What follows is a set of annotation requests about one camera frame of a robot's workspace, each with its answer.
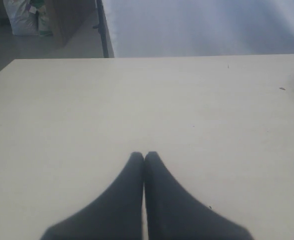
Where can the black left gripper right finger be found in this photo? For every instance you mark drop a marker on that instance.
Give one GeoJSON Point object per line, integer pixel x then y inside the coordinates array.
{"type": "Point", "coordinates": [174, 214]}

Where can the white sack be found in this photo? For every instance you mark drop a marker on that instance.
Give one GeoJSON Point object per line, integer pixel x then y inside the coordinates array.
{"type": "Point", "coordinates": [28, 17]}

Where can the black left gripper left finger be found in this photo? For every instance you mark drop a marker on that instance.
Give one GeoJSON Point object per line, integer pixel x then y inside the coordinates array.
{"type": "Point", "coordinates": [115, 215]}

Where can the black backdrop stand pole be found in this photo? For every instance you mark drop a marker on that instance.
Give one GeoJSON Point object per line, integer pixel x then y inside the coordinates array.
{"type": "Point", "coordinates": [101, 28]}

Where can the white backdrop cloth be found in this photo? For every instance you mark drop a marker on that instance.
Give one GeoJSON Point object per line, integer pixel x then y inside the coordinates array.
{"type": "Point", "coordinates": [188, 28]}

